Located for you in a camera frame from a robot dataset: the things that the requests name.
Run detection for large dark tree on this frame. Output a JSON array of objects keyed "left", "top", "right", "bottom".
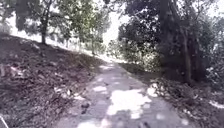
[{"left": 118, "top": 0, "right": 224, "bottom": 84}]

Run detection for leaf-covered earth verge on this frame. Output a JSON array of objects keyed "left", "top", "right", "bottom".
[{"left": 119, "top": 61, "right": 224, "bottom": 128}]

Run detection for leaf-covered earth slope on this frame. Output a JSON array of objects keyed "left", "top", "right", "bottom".
[{"left": 0, "top": 32, "right": 108, "bottom": 128}]

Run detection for tree with slim trunk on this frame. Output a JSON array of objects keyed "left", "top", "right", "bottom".
[{"left": 6, "top": 0, "right": 79, "bottom": 46}]

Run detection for green bushes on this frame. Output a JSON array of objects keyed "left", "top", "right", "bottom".
[{"left": 106, "top": 39, "right": 161, "bottom": 72}]

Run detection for row of trees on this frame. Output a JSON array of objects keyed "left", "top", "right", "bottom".
[{"left": 56, "top": 0, "right": 113, "bottom": 57}]

